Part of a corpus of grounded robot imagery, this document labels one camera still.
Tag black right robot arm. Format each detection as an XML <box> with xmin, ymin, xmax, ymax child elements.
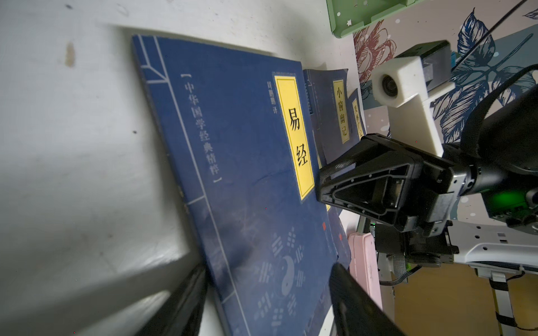
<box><xmin>316</xmin><ymin>65</ymin><xmax>537</xmax><ymax>272</ymax></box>

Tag blue book yellow label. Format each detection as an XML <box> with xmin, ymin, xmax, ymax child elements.
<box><xmin>131</xmin><ymin>34</ymin><xmax>345</xmax><ymax>335</ymax></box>

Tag blue book under stack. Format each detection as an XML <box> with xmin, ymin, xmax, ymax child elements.
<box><xmin>303</xmin><ymin>69</ymin><xmax>360</xmax><ymax>166</ymax></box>

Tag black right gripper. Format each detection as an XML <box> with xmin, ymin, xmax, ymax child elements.
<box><xmin>316</xmin><ymin>134</ymin><xmax>469</xmax><ymax>267</ymax></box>

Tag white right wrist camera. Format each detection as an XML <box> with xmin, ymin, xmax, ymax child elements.
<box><xmin>371</xmin><ymin>40</ymin><xmax>455</xmax><ymax>157</ymax></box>

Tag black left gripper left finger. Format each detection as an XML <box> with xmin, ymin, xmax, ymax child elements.
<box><xmin>136</xmin><ymin>263</ymin><xmax>209</xmax><ymax>336</ymax></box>

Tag pink plastic tray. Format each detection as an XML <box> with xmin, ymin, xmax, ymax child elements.
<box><xmin>348</xmin><ymin>232</ymin><xmax>382</xmax><ymax>309</ymax></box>

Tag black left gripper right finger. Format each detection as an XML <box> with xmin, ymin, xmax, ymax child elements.
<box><xmin>329</xmin><ymin>263</ymin><xmax>404</xmax><ymax>336</ymax></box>

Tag green wooden shelf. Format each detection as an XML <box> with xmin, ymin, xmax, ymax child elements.
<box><xmin>326</xmin><ymin>0</ymin><xmax>422</xmax><ymax>39</ymax></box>

